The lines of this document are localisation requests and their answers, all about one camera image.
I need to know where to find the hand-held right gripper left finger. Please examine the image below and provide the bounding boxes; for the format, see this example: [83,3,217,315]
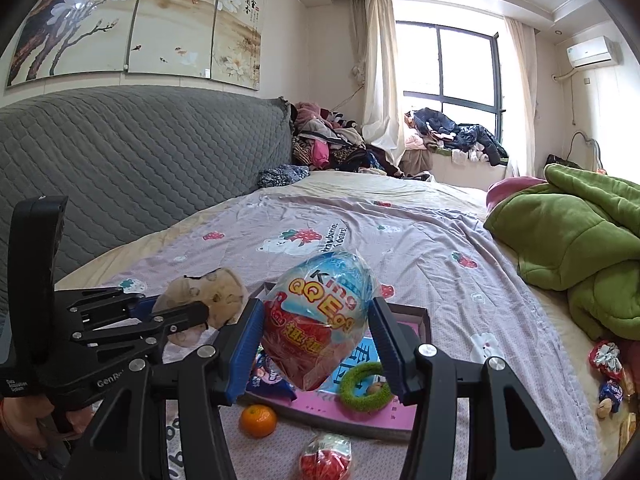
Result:
[75,299,266,480]

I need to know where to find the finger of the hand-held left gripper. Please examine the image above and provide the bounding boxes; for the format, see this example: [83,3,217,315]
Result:
[70,302,210,347]
[62,287,162,320]

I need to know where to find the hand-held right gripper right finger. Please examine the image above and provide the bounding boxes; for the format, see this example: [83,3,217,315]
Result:
[367,297,561,480]

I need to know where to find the blue cookie packet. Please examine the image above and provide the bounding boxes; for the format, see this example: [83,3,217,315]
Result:
[245,350,298,403]

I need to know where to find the beige hair scrunchie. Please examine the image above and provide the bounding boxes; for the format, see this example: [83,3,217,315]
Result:
[152,266,249,347]

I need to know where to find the green fuzzy ring scrunchie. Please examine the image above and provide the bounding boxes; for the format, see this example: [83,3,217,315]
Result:
[339,361,393,413]

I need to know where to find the egg-shaped toy packet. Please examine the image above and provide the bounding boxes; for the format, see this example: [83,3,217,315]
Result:
[260,251,376,392]

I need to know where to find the shallow grey cardboard box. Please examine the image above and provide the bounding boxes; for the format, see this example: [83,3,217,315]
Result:
[237,282,432,443]

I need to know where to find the person's left hand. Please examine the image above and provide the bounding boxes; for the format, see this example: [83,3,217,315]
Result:
[0,395,94,461]

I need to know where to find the orange tangerine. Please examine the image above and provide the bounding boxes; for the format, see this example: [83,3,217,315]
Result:
[239,404,277,438]

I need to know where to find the pink picture book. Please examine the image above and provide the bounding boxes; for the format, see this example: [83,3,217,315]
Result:
[250,310,426,433]

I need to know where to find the pink printed bedsheet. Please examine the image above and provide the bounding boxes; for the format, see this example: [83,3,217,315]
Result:
[50,180,601,480]

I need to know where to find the red candy bag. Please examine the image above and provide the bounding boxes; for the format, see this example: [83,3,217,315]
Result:
[299,432,353,480]

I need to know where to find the grey quilted headboard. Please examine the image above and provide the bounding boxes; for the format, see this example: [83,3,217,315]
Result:
[0,85,293,311]

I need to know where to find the dark floral cloth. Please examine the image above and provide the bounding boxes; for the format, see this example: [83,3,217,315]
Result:
[257,165,311,190]

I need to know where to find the pink pillow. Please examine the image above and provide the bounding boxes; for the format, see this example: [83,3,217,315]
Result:
[486,176,548,208]

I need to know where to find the red white candy packet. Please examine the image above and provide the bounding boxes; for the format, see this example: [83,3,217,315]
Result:
[588,341,626,381]

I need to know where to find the pile of mixed clothes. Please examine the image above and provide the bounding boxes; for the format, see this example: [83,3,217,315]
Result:
[290,100,431,181]

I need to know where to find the green fleece blanket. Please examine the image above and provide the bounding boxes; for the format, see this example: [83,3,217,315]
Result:
[484,164,640,341]

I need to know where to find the pile of dark clothes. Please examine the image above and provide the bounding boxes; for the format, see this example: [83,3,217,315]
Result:
[405,107,508,166]

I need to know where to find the yellow snack packet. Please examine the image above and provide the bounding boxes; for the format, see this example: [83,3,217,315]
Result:
[618,412,638,456]

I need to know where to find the cream curtain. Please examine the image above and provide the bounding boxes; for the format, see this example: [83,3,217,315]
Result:
[502,16,538,178]
[350,0,406,166]

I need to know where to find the white fan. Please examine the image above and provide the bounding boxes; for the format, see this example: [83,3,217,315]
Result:
[567,131,604,171]

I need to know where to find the black framed window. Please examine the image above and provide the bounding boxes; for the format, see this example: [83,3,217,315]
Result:
[395,20,506,146]

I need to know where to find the white air conditioner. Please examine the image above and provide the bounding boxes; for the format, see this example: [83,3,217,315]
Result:
[566,36,621,68]

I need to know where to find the floral wall painting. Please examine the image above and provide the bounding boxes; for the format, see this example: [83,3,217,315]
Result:
[5,0,263,92]

